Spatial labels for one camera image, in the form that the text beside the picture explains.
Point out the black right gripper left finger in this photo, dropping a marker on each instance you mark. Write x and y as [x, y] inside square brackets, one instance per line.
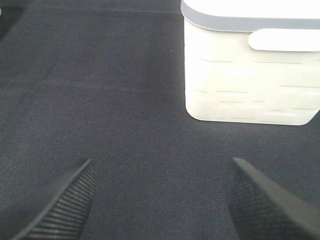
[58, 210]

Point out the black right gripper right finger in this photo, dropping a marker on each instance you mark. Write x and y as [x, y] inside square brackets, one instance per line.
[263, 210]

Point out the white basket with grey rim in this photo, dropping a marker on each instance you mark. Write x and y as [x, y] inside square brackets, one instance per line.
[252, 61]

